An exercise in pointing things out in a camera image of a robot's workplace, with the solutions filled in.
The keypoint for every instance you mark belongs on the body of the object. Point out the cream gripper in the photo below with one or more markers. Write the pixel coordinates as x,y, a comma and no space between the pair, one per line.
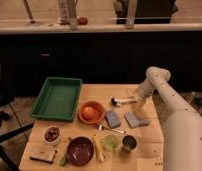
141,102

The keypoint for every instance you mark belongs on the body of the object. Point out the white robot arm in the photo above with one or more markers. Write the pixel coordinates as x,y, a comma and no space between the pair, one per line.
183,128

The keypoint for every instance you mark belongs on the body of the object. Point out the green plastic tray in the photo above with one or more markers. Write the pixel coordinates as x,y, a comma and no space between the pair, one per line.
57,99

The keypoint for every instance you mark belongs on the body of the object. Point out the grey folded cloth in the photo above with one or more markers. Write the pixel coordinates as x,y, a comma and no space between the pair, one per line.
134,122

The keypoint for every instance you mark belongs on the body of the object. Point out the blue sponge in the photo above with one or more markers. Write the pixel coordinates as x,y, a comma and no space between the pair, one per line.
112,119

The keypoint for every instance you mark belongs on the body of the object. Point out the metal cup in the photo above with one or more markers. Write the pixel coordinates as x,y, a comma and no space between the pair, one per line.
129,143

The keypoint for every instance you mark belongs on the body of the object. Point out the green plastic cup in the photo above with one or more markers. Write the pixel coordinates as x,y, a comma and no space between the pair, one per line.
110,142

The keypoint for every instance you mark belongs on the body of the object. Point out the orange bowl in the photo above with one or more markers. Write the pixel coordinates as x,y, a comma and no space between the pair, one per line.
100,112

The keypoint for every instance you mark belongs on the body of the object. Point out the orange fruit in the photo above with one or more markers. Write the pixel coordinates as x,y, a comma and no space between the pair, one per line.
88,113

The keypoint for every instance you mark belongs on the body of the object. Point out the yellow corn cob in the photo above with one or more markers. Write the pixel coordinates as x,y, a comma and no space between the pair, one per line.
99,150

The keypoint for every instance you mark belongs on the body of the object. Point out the dark red bowl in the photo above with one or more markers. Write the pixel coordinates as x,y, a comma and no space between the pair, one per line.
80,151

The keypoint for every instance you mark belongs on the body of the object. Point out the white bowl with grapes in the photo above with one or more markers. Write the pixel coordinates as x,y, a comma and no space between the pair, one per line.
51,135

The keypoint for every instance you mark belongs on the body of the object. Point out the green pepper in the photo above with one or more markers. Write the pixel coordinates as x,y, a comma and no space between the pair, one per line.
63,161

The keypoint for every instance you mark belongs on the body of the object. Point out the red can on counter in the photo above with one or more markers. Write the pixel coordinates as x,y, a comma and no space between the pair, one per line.
82,21

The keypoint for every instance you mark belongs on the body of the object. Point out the wooden block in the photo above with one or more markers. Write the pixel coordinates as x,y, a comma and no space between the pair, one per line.
42,154

